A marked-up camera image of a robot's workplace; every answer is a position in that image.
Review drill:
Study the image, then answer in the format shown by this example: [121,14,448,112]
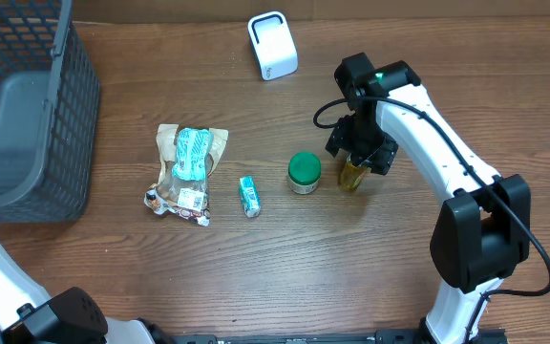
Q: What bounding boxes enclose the yellow liquid bottle silver cap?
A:
[338,155,369,192]

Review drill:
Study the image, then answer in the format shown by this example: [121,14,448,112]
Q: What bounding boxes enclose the green lid jar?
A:
[287,152,322,195]

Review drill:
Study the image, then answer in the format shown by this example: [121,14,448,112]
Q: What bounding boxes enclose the small teal white box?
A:
[239,176,262,218]

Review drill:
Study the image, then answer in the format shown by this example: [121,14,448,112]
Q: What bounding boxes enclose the teal wet wipes pack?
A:
[172,128,214,182]

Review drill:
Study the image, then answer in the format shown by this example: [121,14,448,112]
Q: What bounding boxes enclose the brown snack bag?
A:
[143,124,229,226]

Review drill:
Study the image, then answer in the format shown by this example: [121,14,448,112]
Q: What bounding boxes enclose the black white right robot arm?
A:
[326,53,531,343]

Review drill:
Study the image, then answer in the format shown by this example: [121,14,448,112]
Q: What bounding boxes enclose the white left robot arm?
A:
[0,244,171,344]

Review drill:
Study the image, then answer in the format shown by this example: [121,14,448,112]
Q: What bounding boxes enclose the white barcode scanner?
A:
[247,11,298,81]

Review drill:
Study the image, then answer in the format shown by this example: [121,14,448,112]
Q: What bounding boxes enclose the grey plastic shopping basket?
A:
[0,0,101,223]

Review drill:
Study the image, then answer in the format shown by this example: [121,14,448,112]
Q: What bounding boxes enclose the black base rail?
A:
[169,328,510,344]

